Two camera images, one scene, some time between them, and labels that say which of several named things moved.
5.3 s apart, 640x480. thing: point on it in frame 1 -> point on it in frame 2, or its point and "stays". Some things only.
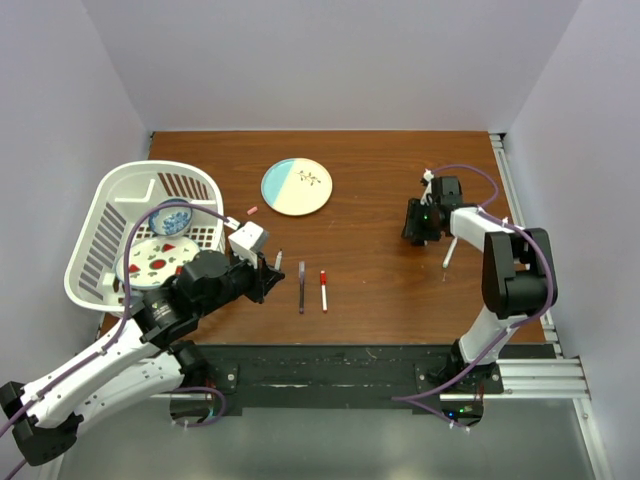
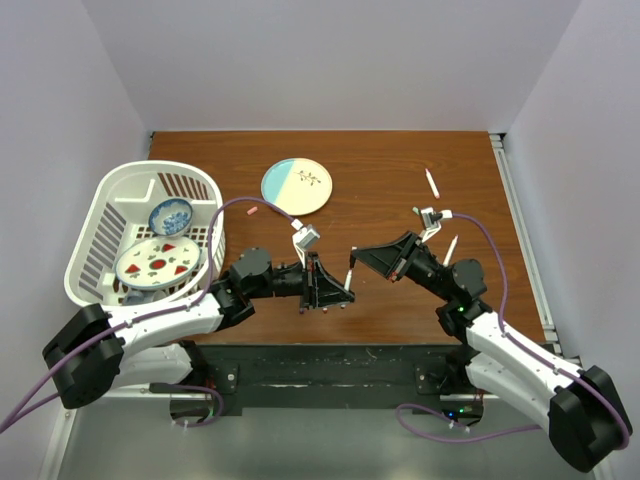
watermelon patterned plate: [153, 260] stays
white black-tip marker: [448, 256] stays
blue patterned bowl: [171, 221] stays
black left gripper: [263, 279] -> [319, 289]
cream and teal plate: [297, 186] stays
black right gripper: [412, 227] -> [391, 259]
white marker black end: [278, 261] -> [348, 280]
